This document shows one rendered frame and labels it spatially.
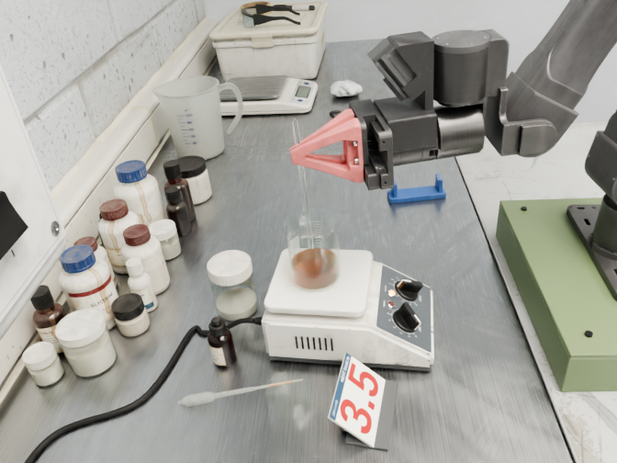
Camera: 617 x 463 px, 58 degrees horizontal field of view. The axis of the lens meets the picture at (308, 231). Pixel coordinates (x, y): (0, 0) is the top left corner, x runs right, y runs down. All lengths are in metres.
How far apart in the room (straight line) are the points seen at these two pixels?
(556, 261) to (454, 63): 0.32
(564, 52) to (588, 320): 0.29
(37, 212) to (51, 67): 0.84
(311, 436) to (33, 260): 0.48
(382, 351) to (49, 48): 0.71
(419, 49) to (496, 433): 0.40
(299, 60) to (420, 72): 1.06
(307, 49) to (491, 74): 1.05
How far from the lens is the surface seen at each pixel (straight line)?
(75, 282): 0.77
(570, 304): 0.71
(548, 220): 0.85
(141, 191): 0.92
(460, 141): 0.61
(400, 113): 0.58
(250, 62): 1.64
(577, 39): 0.62
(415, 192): 1.00
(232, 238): 0.93
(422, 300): 0.72
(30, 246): 0.19
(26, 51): 0.96
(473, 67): 0.58
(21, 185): 0.18
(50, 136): 0.98
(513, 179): 1.08
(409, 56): 0.56
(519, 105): 0.62
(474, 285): 0.81
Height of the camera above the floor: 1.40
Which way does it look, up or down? 33 degrees down
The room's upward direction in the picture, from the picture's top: 6 degrees counter-clockwise
